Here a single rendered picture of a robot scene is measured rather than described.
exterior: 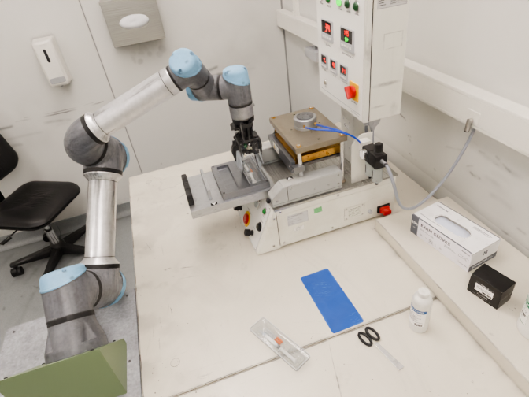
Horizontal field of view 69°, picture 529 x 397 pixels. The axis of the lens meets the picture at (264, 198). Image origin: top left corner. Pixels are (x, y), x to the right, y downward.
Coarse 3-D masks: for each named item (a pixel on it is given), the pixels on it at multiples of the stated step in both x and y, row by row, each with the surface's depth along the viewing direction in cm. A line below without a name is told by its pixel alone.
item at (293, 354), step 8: (264, 320) 112; (256, 328) 110; (264, 328) 110; (272, 328) 109; (264, 336) 108; (272, 336) 107; (280, 336) 107; (272, 344) 105; (280, 344) 105; (288, 344) 105; (296, 344) 104; (280, 352) 103; (288, 352) 103; (296, 352) 102; (304, 352) 102; (288, 360) 101; (296, 360) 101; (304, 360) 100; (296, 368) 99
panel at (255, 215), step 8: (264, 200) 134; (248, 208) 148; (256, 208) 141; (264, 208) 133; (240, 216) 155; (256, 216) 140; (264, 216) 133; (248, 224) 146; (256, 224) 139; (264, 224) 132; (256, 232) 139; (256, 240) 138; (256, 248) 137
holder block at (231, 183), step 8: (256, 160) 142; (216, 168) 141; (224, 168) 143; (232, 168) 140; (216, 176) 136; (224, 176) 138; (232, 176) 137; (240, 176) 134; (264, 176) 132; (224, 184) 134; (232, 184) 134; (240, 184) 130; (248, 184) 130; (256, 184) 129; (264, 184) 130; (224, 192) 127; (232, 192) 127; (240, 192) 128; (248, 192) 129; (224, 200) 128
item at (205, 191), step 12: (192, 180) 141; (204, 180) 132; (192, 192) 134; (204, 192) 134; (216, 192) 133; (264, 192) 130; (204, 204) 128; (216, 204) 127; (228, 204) 128; (240, 204) 130; (192, 216) 126
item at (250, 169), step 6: (246, 156) 143; (246, 162) 140; (252, 162) 139; (246, 168) 136; (252, 168) 136; (246, 174) 133; (252, 174) 133; (258, 174) 132; (252, 180) 129; (258, 180) 129
